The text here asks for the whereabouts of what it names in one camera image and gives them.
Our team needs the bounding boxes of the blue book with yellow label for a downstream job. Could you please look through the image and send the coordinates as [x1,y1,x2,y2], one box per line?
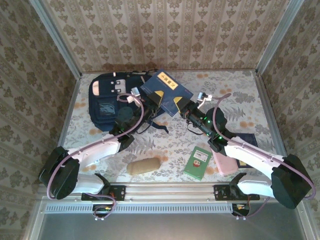
[234,133,260,168]
[139,69,195,117]

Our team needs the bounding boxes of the black cable bracket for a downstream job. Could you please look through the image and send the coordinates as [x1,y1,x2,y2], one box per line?
[92,203,114,218]
[231,202,252,217]

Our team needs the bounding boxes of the aluminium side rail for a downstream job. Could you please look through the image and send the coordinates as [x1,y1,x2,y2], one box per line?
[254,71,297,182]
[48,73,83,183]

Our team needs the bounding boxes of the floral table cover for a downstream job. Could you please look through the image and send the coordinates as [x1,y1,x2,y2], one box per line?
[59,69,287,183]

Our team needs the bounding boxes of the grey slotted cable duct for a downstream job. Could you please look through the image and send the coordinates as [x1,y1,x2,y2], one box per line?
[41,202,303,214]

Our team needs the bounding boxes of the pink pencil case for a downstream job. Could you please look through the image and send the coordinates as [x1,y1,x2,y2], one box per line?
[212,149,238,176]

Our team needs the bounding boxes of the aluminium frame post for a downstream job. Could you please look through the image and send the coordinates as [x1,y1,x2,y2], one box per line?
[254,0,307,76]
[28,0,83,79]

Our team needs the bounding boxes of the aluminium mounting rail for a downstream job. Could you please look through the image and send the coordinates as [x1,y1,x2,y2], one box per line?
[37,182,305,201]

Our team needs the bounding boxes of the grey metal panel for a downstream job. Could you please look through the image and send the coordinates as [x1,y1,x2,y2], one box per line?
[37,212,310,240]

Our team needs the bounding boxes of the green notebook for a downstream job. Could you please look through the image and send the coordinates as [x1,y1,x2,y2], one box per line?
[183,146,213,181]

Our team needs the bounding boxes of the tan fabric pencil pouch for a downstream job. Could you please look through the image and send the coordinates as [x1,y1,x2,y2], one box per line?
[126,156,161,175]

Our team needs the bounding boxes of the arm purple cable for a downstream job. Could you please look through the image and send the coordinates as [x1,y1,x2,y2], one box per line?
[211,92,315,218]
[46,92,145,218]

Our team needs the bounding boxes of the navy blue backpack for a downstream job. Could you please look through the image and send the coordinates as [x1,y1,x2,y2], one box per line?
[87,69,171,135]

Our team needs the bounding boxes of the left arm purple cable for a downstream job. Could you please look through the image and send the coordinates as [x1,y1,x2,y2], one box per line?
[46,92,145,218]

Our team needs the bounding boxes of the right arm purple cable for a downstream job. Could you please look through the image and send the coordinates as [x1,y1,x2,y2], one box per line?
[211,92,315,218]

